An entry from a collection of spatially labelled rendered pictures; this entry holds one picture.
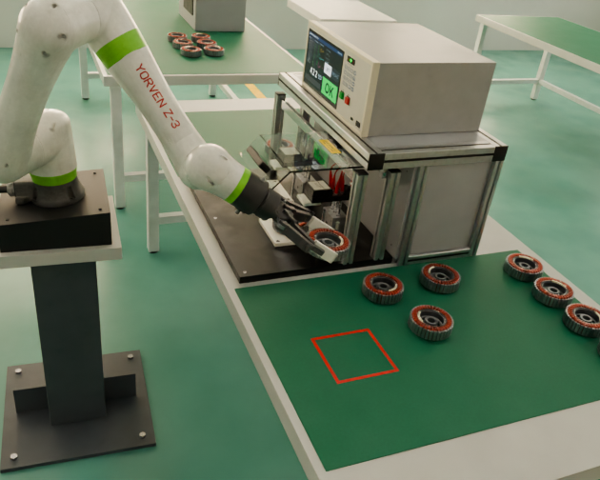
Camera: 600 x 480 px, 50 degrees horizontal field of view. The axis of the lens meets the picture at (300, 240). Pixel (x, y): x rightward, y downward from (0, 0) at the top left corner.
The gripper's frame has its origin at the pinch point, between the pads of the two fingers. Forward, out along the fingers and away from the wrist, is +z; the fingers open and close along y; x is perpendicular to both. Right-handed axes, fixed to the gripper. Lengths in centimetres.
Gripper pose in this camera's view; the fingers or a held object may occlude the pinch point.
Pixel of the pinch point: (327, 242)
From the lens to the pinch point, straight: 160.0
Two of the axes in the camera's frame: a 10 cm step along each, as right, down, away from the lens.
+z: 8.0, 5.0, 3.3
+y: 0.3, 5.2, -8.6
